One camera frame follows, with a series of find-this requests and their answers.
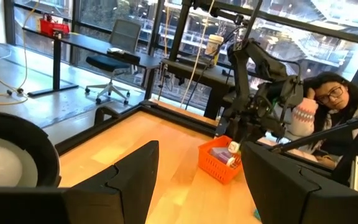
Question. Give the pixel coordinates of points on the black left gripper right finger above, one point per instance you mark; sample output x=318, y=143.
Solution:
x=278, y=193

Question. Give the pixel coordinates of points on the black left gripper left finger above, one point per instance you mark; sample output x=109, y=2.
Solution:
x=129, y=186

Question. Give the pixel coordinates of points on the teal digital timer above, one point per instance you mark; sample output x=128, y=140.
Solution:
x=256, y=215

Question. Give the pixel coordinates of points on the small white cube charger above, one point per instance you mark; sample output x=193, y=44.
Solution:
x=233, y=147

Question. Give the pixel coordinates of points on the lavender wall charger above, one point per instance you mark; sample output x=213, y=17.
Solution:
x=221, y=154

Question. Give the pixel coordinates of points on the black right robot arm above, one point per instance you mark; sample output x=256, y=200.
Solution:
x=239, y=77

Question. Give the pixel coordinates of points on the grey office chair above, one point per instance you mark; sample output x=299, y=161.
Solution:
x=126, y=34

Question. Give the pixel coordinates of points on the person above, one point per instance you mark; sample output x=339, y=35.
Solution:
x=331, y=96

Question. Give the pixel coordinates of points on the orange plastic basket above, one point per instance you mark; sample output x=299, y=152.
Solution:
x=213, y=169

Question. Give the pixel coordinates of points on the white lidded container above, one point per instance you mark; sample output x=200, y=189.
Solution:
x=213, y=46

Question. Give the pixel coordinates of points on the white cylinder with black rim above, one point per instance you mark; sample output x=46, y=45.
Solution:
x=26, y=133

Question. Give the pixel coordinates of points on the black desk pole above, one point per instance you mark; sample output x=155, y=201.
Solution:
x=180, y=31

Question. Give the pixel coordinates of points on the long black desk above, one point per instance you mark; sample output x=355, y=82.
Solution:
x=89, y=43

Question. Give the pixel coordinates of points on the red storage bin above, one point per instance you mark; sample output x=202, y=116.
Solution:
x=53, y=28

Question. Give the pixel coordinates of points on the black-framed window wall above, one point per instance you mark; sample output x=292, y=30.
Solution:
x=322, y=56

